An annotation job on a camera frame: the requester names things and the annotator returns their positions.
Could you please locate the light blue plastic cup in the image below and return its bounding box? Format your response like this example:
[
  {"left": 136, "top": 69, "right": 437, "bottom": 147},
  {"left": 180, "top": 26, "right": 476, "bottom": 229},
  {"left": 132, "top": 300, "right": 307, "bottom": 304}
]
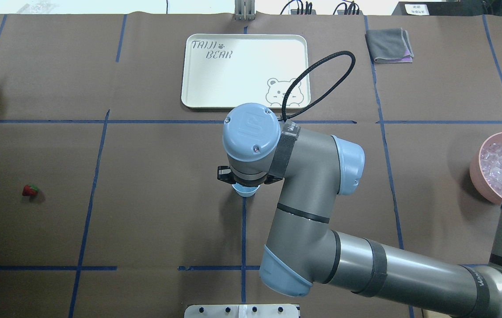
[{"left": 232, "top": 183, "right": 260, "bottom": 197}]

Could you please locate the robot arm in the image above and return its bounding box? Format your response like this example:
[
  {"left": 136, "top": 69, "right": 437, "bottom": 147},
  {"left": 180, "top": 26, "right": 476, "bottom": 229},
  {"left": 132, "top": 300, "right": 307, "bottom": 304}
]
[{"left": 218, "top": 103, "right": 502, "bottom": 318}]

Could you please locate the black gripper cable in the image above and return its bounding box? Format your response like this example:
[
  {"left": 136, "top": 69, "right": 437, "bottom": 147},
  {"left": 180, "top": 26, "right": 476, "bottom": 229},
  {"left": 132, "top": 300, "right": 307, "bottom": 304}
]
[{"left": 280, "top": 50, "right": 356, "bottom": 122}]

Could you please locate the aluminium frame post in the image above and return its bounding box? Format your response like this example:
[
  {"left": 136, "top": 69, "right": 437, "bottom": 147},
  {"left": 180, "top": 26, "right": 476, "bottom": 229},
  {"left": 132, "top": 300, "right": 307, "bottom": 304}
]
[{"left": 234, "top": 0, "right": 256, "bottom": 21}]

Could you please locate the cream bear tray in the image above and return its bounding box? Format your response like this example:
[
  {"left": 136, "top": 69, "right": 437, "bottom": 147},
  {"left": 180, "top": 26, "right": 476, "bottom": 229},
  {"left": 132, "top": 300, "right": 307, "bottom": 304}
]
[{"left": 181, "top": 34, "right": 309, "bottom": 109}]

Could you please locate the pink bowl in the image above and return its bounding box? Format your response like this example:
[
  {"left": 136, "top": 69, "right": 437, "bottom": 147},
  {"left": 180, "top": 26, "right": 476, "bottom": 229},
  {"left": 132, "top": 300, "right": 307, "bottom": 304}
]
[{"left": 469, "top": 132, "right": 502, "bottom": 204}]

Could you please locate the grey folded cloth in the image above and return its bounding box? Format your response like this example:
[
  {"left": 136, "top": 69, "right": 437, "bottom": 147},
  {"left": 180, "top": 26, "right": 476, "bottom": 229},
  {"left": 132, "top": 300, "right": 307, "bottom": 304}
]
[{"left": 365, "top": 27, "right": 415, "bottom": 63}]

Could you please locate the red strawberry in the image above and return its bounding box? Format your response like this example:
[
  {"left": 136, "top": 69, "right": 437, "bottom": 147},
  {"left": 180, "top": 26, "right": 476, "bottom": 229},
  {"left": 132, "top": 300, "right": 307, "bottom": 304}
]
[{"left": 22, "top": 184, "right": 39, "bottom": 197}]

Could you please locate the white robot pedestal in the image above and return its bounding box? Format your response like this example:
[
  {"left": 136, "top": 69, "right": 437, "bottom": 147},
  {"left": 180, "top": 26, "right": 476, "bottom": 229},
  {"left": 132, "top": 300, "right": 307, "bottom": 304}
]
[{"left": 184, "top": 303, "right": 301, "bottom": 318}]

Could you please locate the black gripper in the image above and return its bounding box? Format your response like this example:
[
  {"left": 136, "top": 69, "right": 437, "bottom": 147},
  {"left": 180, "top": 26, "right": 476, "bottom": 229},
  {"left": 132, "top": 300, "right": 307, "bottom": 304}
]
[{"left": 217, "top": 166, "right": 282, "bottom": 185}]

